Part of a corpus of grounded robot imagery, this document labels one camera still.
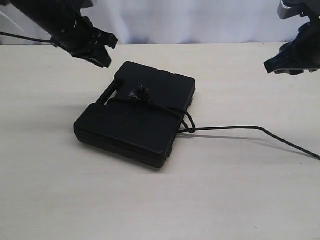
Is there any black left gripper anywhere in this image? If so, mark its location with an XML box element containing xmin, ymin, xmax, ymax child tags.
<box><xmin>49</xmin><ymin>14</ymin><xmax>118</xmax><ymax>68</ymax></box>

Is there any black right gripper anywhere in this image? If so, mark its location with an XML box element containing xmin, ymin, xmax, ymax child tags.
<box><xmin>263</xmin><ymin>22</ymin><xmax>320</xmax><ymax>74</ymax></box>

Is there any black cord with frayed knot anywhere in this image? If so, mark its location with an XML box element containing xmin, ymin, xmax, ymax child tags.
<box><xmin>106</xmin><ymin>83</ymin><xmax>320</xmax><ymax>161</ymax></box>

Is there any black plastic carrying case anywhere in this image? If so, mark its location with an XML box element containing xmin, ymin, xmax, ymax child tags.
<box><xmin>73</xmin><ymin>61</ymin><xmax>196</xmax><ymax>168</ymax></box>

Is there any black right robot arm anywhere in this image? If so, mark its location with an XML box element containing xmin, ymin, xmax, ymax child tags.
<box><xmin>263</xmin><ymin>0</ymin><xmax>320</xmax><ymax>76</ymax></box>

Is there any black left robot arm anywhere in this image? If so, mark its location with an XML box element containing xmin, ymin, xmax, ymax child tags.
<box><xmin>0</xmin><ymin>0</ymin><xmax>118</xmax><ymax>68</ymax></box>

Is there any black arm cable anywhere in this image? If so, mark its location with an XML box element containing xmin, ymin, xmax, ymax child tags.
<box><xmin>0</xmin><ymin>31</ymin><xmax>57</xmax><ymax>48</ymax></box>

